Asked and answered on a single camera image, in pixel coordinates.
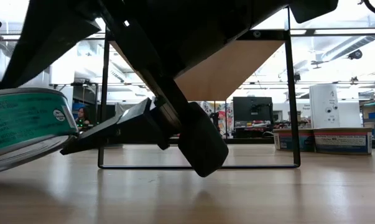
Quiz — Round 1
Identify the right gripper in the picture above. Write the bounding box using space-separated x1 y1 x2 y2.
96 0 290 126

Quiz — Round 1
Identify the silver can teal label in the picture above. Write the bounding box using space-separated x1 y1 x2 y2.
0 86 80 175

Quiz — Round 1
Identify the gold can blue red label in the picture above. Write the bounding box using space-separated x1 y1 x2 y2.
272 128 316 153
312 126 374 156

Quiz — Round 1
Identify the person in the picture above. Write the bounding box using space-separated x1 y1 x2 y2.
76 107 91 130

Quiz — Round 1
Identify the floral hanging cloth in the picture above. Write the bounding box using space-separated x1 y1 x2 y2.
202 101 234 137

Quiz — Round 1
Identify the large black monitor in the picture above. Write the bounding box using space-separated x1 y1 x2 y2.
232 96 274 123

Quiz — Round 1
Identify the cluttered workbench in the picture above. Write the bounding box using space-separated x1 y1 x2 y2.
233 119 275 139

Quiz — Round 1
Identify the wooden shelf black frame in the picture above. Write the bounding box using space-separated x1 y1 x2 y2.
97 6 302 170

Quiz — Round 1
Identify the black table frame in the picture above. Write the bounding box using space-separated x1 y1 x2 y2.
227 137 375 149

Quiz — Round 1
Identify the grey ceiling duct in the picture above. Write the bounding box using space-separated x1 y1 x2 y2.
320 34 375 62

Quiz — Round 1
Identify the black ceiling camera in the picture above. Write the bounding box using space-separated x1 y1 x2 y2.
348 49 364 61

